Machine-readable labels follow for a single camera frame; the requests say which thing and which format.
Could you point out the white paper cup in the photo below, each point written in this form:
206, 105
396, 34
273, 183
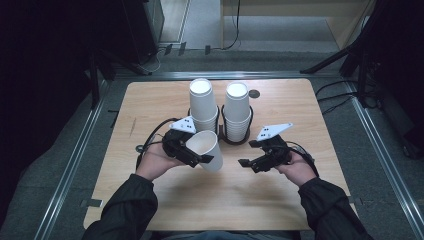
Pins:
208, 150

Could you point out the black tripod stand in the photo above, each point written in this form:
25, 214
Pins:
328, 60

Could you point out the person's left hand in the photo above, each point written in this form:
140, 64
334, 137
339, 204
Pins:
155, 163

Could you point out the dark cabinet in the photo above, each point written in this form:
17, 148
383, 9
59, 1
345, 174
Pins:
143, 30

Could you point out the black cup holder rack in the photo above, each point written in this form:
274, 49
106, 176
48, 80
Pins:
235, 142

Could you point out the stack of white cups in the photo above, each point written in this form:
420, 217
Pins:
236, 113
202, 103

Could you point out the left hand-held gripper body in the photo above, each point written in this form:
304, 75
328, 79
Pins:
175, 145

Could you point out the light wooden furniture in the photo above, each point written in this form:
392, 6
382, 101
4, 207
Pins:
346, 23

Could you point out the black metal stand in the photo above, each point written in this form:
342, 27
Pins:
95, 83

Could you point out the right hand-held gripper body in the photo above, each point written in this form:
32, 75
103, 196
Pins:
276, 153

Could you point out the person's right hand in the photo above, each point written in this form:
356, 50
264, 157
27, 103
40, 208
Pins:
298, 171

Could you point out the grey tape piece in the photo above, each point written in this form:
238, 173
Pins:
355, 200
92, 202

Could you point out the metal floor rail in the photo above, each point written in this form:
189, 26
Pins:
71, 166
383, 160
226, 74

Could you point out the round grey table grommet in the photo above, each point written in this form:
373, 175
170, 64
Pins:
254, 93

